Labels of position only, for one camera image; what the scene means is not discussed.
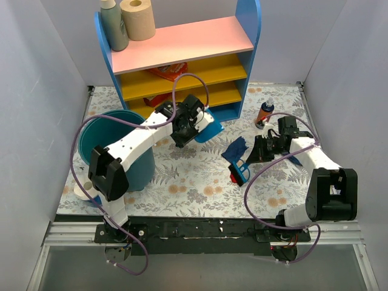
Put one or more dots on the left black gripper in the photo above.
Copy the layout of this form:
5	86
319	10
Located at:
184	133

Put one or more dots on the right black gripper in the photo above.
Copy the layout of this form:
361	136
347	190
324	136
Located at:
264	148

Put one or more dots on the blue hand brush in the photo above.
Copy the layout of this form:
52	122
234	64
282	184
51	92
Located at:
240	170

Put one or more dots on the blue plastic dustpan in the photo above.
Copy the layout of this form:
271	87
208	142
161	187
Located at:
213	129

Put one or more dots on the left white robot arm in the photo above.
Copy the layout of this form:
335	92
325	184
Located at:
108	165

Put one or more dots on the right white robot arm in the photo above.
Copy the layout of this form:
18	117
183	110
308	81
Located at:
332	194

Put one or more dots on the dark blue paper scrap right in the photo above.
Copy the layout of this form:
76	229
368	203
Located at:
294	161

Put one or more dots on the dark blue paper scrap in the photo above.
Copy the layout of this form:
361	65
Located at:
294	161
235	150

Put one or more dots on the dark blue paper scrap middle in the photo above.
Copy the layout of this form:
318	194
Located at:
235	150

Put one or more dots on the orange spray bottle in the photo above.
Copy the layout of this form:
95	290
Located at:
266	109

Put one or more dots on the red box lower shelf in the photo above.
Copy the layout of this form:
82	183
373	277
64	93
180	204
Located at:
155	100

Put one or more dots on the red box shelf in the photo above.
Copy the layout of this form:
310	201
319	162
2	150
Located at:
170	72
155	100

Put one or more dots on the red paper scrap right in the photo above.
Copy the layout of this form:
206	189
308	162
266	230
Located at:
233	179

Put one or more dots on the floral table cloth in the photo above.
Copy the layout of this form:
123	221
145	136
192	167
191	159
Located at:
194	181

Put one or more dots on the red box upper shelf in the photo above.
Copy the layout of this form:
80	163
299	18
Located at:
170	72

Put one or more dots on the blue pink yellow shelf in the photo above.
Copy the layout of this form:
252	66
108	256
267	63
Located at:
220	51

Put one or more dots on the teal plastic bucket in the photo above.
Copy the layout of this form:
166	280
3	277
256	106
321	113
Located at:
103	132

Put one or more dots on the white blue tape roll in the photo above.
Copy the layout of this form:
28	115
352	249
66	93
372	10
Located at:
93	193

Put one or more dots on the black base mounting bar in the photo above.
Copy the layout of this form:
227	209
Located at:
167	235

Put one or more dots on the brown paper roll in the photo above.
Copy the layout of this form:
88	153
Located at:
138	19

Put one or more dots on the grey green bottle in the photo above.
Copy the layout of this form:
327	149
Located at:
113	23

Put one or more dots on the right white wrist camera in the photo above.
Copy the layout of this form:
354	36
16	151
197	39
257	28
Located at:
265	127

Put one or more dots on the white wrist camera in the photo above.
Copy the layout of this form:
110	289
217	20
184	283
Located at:
203	119
265	127

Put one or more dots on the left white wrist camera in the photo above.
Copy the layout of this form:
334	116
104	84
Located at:
203	119

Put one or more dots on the aluminium frame rail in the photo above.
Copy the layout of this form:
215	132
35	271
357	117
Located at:
71	260

